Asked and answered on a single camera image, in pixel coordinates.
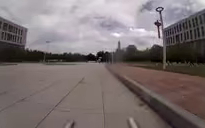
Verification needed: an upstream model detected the row of trees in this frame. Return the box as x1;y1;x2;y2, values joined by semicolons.
0;43;205;65

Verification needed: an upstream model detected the slim distant tower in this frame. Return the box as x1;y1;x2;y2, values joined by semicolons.
116;39;122;54

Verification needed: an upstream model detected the grey concrete slab pavement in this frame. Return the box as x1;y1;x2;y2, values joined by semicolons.
0;61;173;128

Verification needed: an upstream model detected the thin lamp pole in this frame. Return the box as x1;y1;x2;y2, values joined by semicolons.
43;40;52;64

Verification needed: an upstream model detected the grey stone kerb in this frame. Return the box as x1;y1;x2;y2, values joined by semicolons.
104;63;205;128

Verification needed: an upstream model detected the pale building with window rows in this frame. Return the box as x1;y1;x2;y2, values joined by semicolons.
0;12;28;51
163;4;205;51

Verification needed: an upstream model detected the robot's own part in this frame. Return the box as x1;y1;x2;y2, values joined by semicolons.
64;119;75;128
127;116;139;128

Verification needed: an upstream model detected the red brick path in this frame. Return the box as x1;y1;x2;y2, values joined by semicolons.
108;63;205;125

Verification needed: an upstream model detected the grass strip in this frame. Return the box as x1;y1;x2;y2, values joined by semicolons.
129;61;205;80

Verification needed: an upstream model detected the pale lamp post with rings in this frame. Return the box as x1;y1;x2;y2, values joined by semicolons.
153;5;168;70

